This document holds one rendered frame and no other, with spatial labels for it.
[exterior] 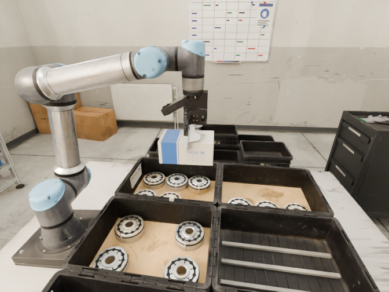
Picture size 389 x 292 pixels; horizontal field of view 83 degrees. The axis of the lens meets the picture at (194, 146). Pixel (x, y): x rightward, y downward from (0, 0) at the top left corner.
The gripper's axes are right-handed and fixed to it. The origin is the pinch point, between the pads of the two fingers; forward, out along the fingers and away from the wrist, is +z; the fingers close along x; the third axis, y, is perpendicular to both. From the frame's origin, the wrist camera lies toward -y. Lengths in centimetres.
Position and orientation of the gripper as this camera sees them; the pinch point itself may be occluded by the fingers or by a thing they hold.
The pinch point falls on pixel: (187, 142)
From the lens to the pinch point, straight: 84.3
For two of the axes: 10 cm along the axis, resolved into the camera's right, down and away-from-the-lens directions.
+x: 0.8, -4.5, 8.9
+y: 10.0, 0.4, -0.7
